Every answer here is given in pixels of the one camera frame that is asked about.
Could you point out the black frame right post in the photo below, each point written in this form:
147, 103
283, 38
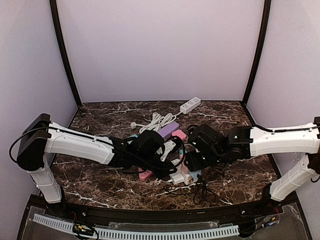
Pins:
258, 51

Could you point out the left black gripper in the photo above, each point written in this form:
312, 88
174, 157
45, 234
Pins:
171, 155

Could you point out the black frame left post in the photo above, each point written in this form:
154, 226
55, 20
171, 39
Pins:
63, 52

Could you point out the white usb charger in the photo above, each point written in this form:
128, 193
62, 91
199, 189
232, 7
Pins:
176, 178

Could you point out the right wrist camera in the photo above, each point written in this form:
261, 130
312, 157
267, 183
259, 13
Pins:
205, 139

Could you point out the white slotted cable duct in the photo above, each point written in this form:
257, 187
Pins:
122, 231

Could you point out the small circuit board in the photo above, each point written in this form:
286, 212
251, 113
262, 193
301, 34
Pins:
81, 229

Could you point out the pink white cube adapter cluster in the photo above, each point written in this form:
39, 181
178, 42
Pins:
189, 177

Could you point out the pink triangular power strip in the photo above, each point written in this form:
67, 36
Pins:
144, 175

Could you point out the black frame post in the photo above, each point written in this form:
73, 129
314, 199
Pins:
63, 52
258, 51

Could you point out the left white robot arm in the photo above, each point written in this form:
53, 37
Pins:
43, 137

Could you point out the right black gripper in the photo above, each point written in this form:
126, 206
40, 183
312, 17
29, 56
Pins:
193, 163

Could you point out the purple power strip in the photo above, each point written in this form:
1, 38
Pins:
166, 131

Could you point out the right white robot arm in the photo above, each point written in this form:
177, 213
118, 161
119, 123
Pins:
245, 142

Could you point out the white power strip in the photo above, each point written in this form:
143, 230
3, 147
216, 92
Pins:
190, 105

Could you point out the pink charger plug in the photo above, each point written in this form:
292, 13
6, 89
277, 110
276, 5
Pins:
179, 133

